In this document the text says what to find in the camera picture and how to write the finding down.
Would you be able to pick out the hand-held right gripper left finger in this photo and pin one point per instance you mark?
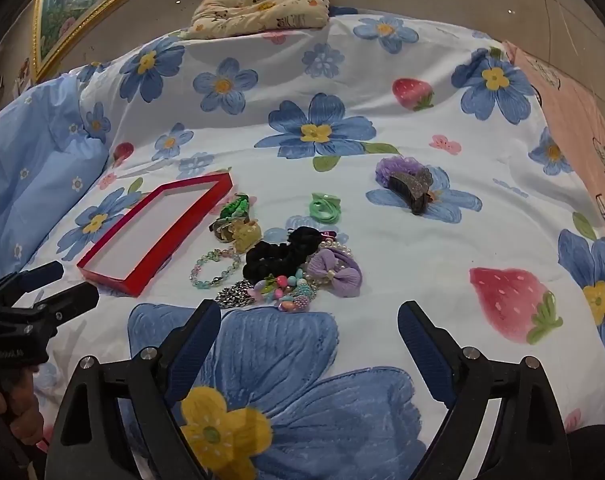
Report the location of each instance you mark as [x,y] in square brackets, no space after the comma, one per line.
[192,350]

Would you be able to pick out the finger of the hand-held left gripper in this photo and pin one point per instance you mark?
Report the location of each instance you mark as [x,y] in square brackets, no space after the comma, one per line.
[37,275]
[67,301]

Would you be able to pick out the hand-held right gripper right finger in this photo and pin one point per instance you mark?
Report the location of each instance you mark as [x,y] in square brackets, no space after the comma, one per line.
[425,355]

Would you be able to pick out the red shallow box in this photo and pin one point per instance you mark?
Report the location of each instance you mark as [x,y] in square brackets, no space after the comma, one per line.
[147,230]

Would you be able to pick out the black scrunchie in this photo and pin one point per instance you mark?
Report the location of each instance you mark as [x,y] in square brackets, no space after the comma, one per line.
[267,256]

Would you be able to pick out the green hair clip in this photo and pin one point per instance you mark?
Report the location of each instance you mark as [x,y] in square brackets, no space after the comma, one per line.
[325,207]

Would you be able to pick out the person's left hand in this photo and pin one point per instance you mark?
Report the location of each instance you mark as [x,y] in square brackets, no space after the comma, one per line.
[25,405]

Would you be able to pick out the light blue pillow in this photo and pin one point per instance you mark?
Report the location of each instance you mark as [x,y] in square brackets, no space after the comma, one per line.
[32,170]

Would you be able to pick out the dark glitter hair claw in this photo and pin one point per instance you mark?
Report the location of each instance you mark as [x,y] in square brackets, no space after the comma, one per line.
[415,192]

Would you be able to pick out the gold framed painting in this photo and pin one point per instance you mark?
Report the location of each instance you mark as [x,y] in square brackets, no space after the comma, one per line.
[67,5]

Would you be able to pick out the pink printed cloth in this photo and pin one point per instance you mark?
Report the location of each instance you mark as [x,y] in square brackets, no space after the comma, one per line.
[577,125]

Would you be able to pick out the floral bedsheet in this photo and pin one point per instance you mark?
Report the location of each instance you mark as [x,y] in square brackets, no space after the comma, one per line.
[282,75]

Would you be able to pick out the cream printed cushion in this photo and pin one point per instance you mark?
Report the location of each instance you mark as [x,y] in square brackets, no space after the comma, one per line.
[262,7]

